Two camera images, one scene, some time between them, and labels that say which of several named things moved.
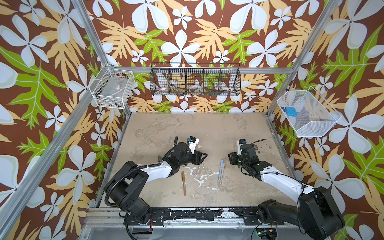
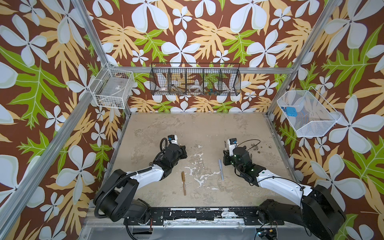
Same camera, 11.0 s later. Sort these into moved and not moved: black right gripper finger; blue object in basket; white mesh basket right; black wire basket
Moved: black right gripper finger
Not moved: blue object in basket; black wire basket; white mesh basket right
